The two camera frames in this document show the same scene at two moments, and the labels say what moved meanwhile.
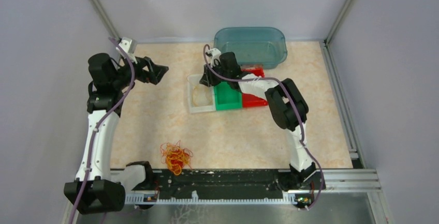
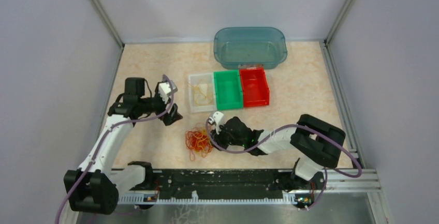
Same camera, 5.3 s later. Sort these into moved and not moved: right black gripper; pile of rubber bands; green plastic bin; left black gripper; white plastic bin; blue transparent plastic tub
Moved: left black gripper; right black gripper; pile of rubber bands
Not moved: white plastic bin; blue transparent plastic tub; green plastic bin
